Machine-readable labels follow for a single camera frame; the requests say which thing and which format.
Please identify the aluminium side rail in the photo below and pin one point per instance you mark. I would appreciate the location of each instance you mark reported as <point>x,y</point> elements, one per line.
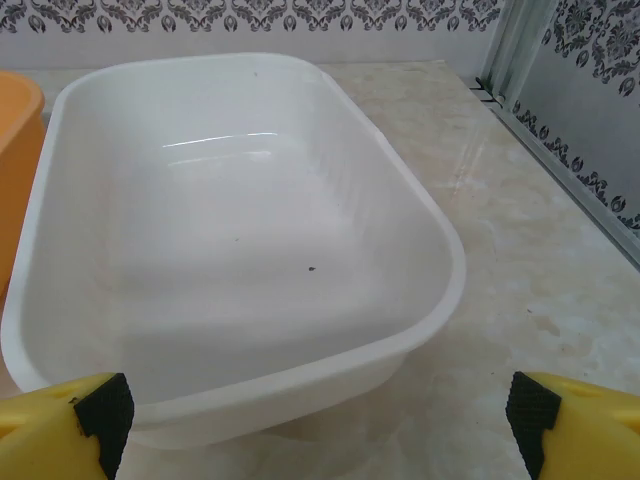
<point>565,170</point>

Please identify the white plastic container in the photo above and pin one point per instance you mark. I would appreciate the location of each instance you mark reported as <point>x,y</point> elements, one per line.
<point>225,225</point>

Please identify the aluminium frame post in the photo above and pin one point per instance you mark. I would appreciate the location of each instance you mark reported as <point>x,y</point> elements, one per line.
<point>515,45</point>

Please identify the orange plastic container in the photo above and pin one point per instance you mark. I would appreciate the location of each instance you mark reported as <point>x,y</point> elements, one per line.
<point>20,125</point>

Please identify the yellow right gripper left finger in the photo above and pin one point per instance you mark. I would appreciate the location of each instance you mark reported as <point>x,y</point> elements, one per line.
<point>45,435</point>

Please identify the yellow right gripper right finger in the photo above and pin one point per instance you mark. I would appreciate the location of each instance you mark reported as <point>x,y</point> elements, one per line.
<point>590,435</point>

